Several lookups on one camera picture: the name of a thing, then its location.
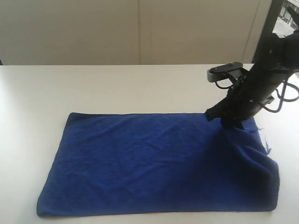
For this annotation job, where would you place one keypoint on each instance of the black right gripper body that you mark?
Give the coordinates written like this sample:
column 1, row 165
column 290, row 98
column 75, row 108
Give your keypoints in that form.
column 245, row 101

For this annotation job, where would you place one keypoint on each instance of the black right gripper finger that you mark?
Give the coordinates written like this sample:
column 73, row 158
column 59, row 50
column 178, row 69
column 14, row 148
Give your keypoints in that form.
column 231, row 122
column 217, row 111

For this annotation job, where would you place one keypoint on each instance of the blue microfibre cloth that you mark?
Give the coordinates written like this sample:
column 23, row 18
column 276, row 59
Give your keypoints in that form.
column 109, row 164

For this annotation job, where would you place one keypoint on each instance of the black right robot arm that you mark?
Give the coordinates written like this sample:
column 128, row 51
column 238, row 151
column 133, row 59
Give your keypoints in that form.
column 278, row 51

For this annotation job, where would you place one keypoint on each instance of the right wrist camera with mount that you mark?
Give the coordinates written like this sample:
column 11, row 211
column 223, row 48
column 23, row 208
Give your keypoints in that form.
column 233, row 71

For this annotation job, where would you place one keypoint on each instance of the dark window frame post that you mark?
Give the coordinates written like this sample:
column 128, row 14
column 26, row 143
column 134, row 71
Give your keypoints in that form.
column 268, row 26

